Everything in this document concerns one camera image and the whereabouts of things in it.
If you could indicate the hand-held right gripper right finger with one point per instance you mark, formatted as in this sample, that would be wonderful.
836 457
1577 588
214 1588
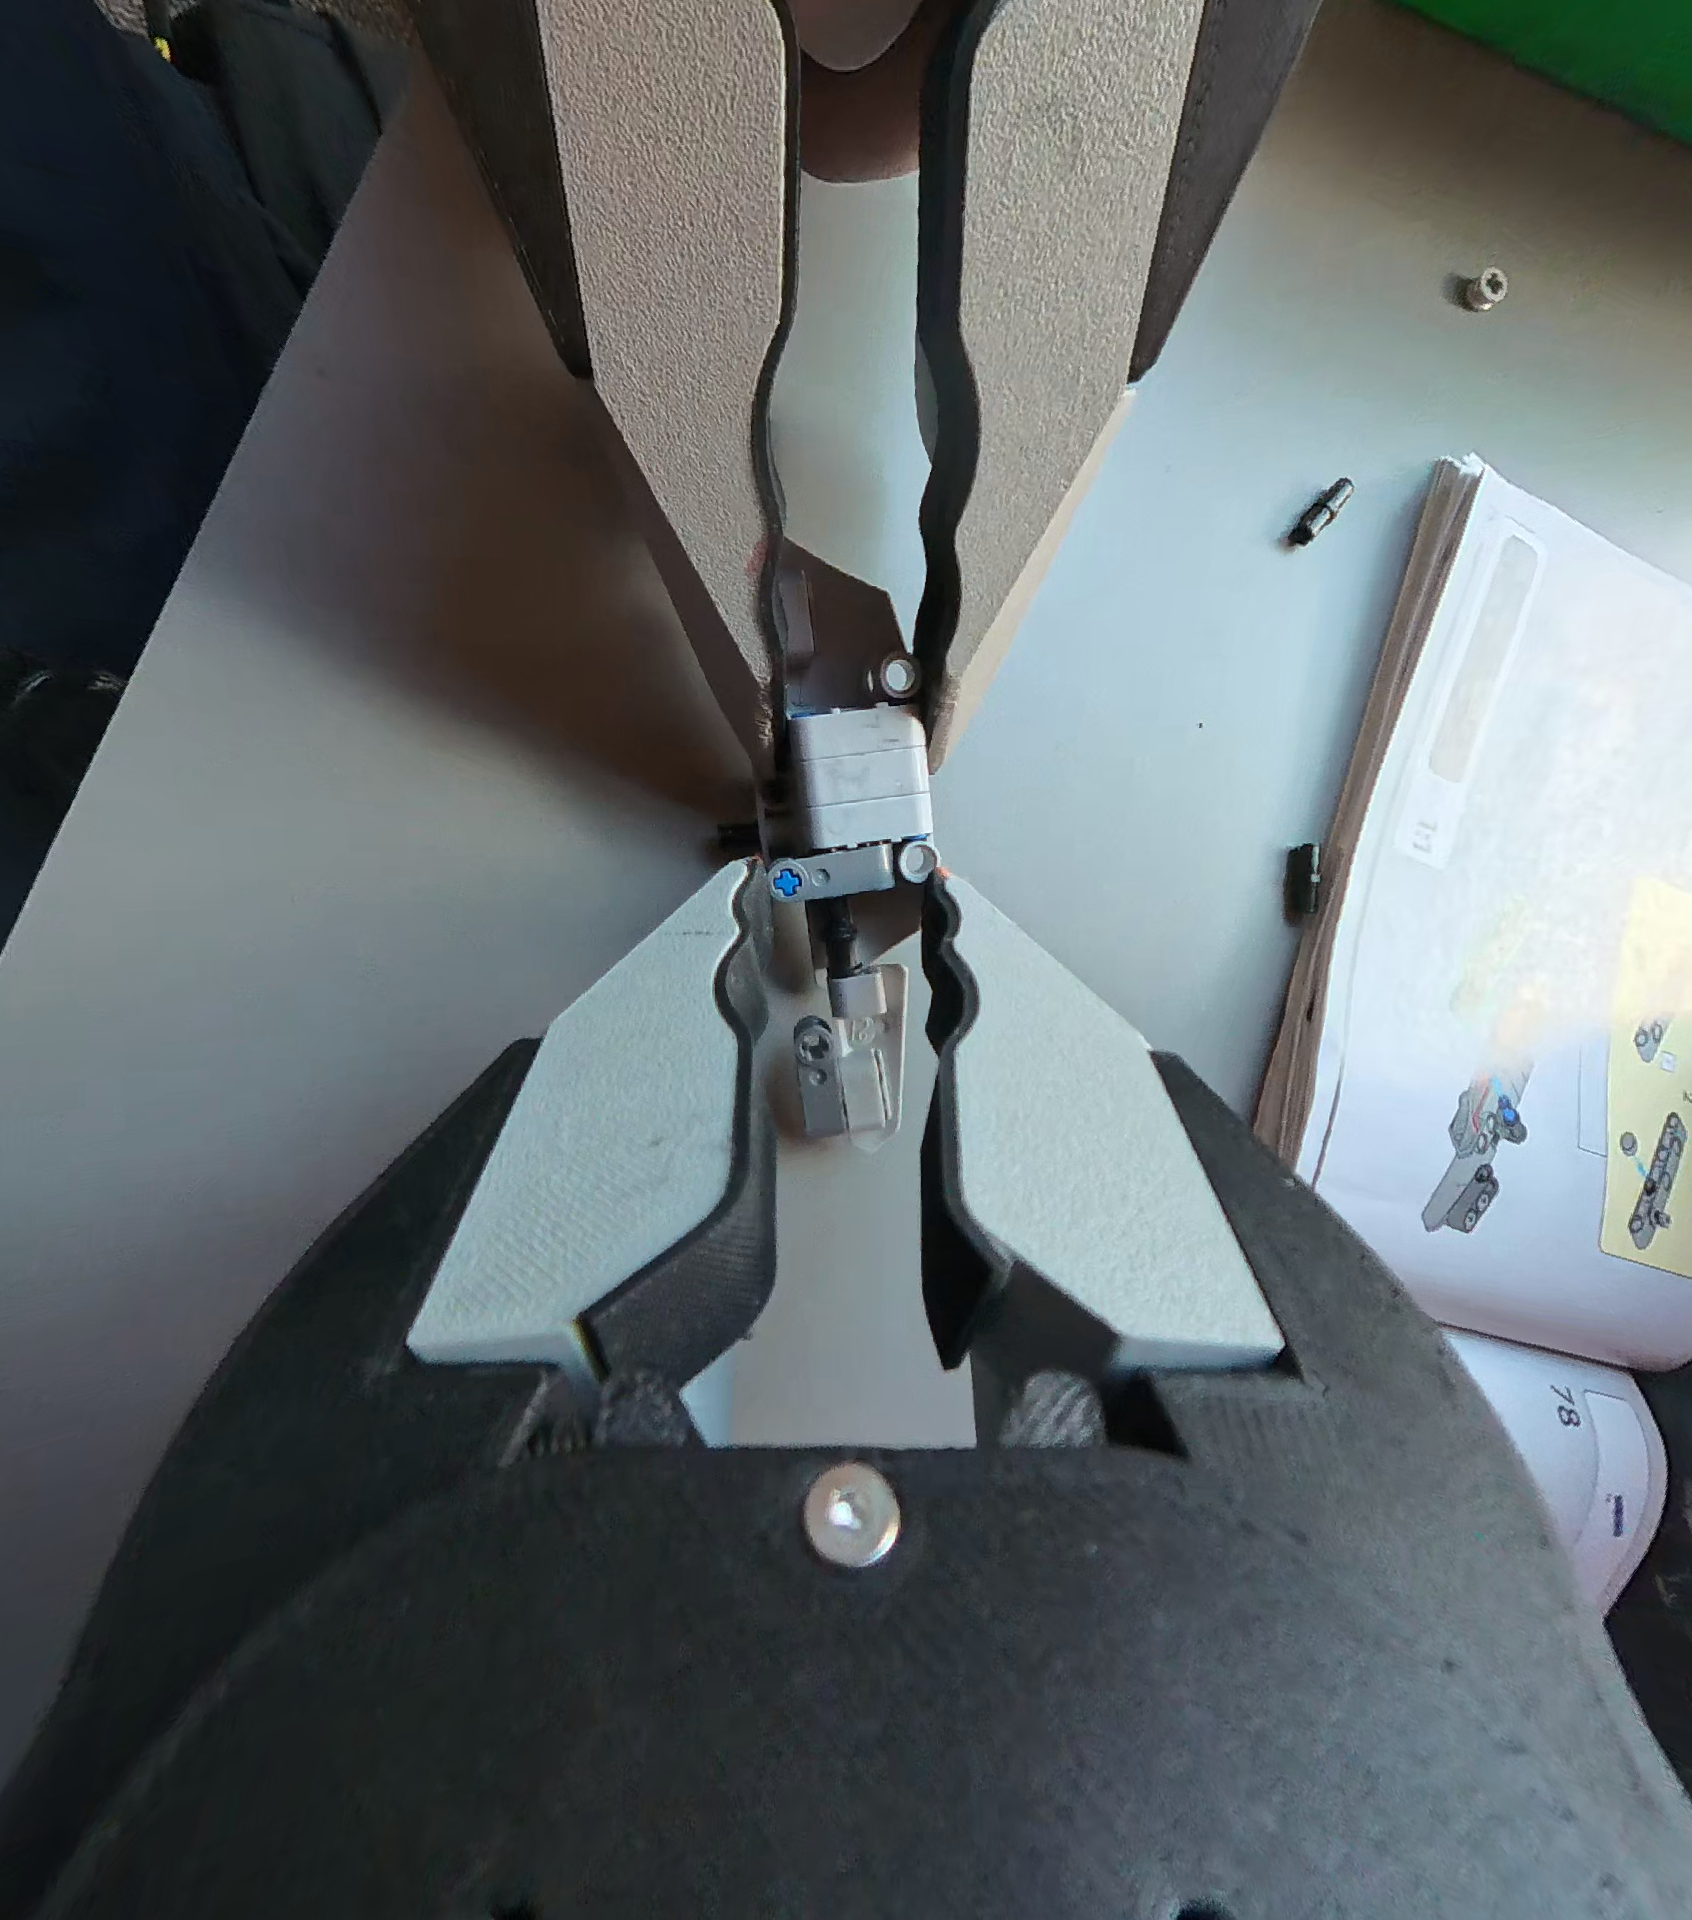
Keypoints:
1095 1154

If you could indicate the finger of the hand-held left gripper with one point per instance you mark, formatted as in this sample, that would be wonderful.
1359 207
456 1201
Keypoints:
667 301
1040 301

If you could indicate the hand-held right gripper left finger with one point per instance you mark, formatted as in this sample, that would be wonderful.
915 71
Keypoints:
607 1154

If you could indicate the dark grey lego linkage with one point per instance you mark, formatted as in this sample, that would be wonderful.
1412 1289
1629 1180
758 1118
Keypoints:
846 870

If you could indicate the light grey lego block assembly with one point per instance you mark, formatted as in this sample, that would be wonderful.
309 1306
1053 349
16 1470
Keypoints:
855 780

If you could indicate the black lego pin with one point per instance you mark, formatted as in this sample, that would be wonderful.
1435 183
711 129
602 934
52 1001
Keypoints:
1320 513
1305 879

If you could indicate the lego instruction booklet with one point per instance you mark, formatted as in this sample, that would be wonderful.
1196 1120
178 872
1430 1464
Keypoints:
1550 900

